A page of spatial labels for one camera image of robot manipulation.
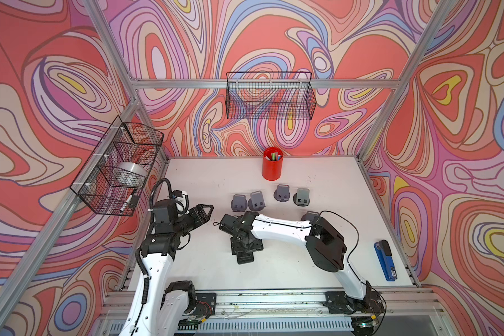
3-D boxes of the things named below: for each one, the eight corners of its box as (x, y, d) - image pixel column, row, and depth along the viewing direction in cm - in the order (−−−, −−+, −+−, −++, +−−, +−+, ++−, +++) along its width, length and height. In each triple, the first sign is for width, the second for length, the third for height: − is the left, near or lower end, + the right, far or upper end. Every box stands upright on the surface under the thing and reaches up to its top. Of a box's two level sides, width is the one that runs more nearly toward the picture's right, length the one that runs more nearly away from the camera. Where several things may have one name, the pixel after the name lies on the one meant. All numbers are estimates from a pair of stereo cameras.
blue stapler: (386, 281, 81) (393, 277, 76) (372, 244, 90) (378, 239, 86) (395, 281, 81) (402, 277, 76) (380, 244, 90) (386, 239, 86)
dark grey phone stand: (294, 206, 101) (295, 200, 97) (292, 194, 106) (294, 187, 101) (308, 206, 101) (311, 200, 97) (306, 194, 106) (308, 187, 101)
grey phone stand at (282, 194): (273, 202, 103) (275, 192, 96) (273, 193, 106) (274, 182, 100) (287, 202, 103) (290, 192, 96) (286, 193, 106) (288, 182, 100)
